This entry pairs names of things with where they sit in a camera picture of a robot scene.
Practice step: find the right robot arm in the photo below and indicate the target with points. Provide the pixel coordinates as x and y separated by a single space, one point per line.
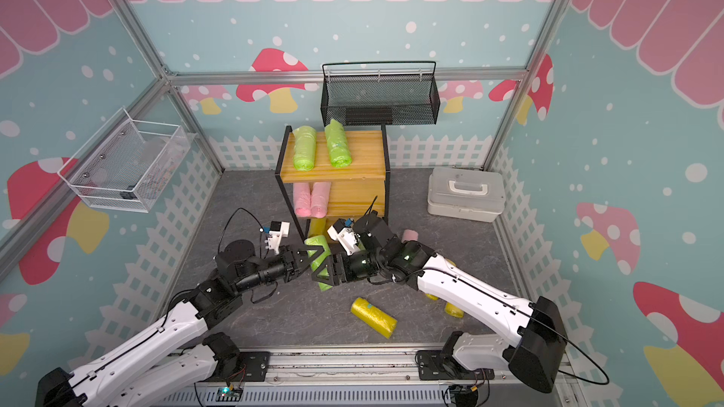
532 338

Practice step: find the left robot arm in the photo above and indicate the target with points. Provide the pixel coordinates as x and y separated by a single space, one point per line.
182 345

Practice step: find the white plastic storage box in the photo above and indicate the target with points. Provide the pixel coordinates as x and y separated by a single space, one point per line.
466 194

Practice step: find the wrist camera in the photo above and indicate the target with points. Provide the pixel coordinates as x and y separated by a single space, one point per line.
341 231
274 234

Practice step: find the yellow roll front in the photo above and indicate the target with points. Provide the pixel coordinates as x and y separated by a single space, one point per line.
374 317

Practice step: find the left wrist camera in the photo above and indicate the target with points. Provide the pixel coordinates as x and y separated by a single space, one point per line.
274 234

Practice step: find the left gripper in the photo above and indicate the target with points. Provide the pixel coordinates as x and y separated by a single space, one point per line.
293 263

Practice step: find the green roll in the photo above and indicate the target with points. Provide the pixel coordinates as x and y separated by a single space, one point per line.
337 145
304 151
319 241

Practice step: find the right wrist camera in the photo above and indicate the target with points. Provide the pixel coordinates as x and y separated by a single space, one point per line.
341 231

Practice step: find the white wire mesh basket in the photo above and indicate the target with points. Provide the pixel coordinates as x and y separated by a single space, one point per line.
126 154

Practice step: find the pink roll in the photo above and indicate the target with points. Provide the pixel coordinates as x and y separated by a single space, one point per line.
410 235
320 195
302 200

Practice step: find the wooden three-tier shelf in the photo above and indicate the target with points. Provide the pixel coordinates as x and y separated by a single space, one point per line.
363 185

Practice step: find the green circuit board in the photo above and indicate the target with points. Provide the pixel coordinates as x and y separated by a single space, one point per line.
229 394

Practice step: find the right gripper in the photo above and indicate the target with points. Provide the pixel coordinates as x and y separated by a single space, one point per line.
345 274

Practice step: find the black wire mesh basket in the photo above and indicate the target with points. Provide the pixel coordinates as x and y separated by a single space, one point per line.
374 93

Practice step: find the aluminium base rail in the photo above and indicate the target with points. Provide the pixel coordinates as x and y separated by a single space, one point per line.
355 376

